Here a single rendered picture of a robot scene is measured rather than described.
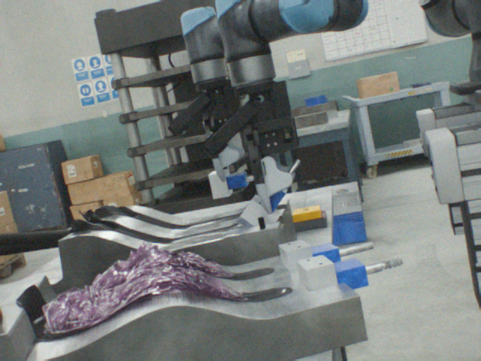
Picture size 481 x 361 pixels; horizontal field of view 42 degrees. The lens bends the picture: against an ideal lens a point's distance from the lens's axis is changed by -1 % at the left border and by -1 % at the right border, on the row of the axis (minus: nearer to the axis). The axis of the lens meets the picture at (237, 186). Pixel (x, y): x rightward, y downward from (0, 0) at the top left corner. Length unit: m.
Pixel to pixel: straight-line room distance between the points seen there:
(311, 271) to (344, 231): 3.58
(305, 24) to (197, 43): 0.42
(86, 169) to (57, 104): 1.03
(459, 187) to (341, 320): 0.27
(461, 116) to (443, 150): 0.50
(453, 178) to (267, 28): 0.35
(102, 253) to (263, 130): 0.34
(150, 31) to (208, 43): 3.87
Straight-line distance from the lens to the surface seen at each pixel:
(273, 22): 0.97
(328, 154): 6.85
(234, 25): 1.02
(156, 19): 5.17
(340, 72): 7.55
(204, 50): 1.32
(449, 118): 1.38
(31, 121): 8.65
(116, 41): 5.28
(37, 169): 8.09
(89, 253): 1.09
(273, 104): 1.03
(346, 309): 0.73
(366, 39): 7.56
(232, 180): 1.34
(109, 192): 7.88
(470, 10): 1.43
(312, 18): 0.94
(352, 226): 4.34
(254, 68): 1.01
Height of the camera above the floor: 1.09
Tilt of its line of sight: 7 degrees down
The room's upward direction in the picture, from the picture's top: 12 degrees counter-clockwise
